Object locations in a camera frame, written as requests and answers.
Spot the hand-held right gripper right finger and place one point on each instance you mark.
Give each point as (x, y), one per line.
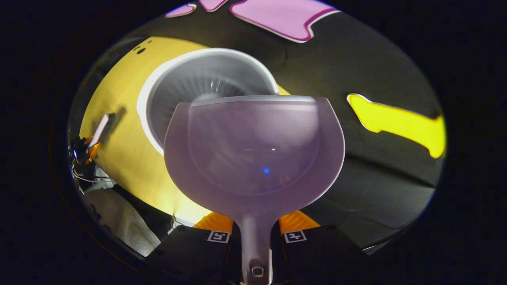
(317, 253)

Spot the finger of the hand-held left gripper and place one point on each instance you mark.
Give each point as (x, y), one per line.
(94, 151)

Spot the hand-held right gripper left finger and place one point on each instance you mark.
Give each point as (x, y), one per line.
(198, 253)

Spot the pink dustpan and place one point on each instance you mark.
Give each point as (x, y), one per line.
(253, 158)

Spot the white ribbed garbage bin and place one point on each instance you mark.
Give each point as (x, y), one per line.
(198, 79)

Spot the wooden desktop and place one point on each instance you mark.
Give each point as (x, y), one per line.
(119, 158)

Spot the person's grey clothing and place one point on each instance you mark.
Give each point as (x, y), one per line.
(119, 221)

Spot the black backdrop cloth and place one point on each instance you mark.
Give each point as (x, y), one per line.
(336, 71)

